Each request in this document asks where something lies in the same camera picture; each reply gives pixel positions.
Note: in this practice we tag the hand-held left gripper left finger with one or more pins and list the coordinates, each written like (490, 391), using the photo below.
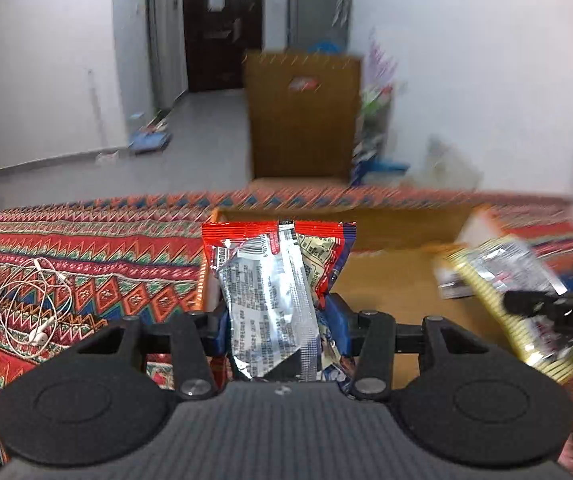
(221, 332)

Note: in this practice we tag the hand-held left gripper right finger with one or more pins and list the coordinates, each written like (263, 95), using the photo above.
(339, 325)

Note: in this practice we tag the yellow striped snack packet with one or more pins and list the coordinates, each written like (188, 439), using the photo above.
(496, 265)

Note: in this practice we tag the red snack packet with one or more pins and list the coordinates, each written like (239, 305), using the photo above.
(266, 300)

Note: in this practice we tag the red cardboard box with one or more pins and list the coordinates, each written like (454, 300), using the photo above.
(391, 280)

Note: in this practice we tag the cluttered white storage rack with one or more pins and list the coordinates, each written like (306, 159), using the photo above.
(374, 130)

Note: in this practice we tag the brown wooden chair back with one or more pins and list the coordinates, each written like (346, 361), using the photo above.
(301, 130)

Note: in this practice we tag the blue household clutter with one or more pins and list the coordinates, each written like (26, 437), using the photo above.
(149, 141)

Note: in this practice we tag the dark brown door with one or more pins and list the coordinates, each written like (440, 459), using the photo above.
(226, 60)

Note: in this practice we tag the grey interior door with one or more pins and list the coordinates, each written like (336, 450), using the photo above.
(164, 35)

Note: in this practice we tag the grey refrigerator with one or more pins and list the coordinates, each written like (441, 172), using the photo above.
(316, 10)

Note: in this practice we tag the purple wall decoration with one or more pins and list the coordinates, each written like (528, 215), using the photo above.
(381, 60)

